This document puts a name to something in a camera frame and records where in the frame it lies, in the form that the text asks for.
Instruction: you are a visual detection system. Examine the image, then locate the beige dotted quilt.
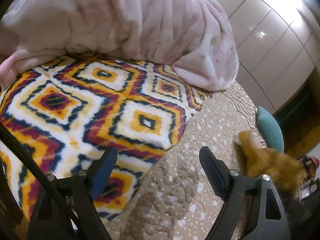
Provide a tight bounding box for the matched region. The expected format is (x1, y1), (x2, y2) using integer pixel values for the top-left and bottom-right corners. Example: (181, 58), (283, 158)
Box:
(106, 83), (266, 239)

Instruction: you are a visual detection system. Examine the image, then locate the colourful diamond pattern blanket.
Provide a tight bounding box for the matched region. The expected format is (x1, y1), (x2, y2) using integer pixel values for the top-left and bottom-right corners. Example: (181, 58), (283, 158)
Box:
(1, 54), (211, 222)

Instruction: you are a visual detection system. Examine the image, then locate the yellow striped knit sweater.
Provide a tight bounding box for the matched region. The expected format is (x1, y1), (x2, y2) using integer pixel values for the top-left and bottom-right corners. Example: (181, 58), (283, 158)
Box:
(238, 131), (305, 198)

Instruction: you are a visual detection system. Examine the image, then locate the teal pillow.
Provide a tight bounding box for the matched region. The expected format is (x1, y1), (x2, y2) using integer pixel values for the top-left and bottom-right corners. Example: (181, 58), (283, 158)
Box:
(257, 106), (284, 153)

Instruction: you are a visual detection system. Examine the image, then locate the black cable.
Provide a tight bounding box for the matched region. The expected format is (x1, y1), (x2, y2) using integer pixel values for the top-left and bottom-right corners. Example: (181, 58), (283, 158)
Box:
(0, 122), (83, 240)

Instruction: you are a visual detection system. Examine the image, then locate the pink fluffy blanket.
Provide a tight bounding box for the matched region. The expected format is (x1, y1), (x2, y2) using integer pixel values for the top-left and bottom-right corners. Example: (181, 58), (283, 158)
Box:
(1, 0), (239, 92)

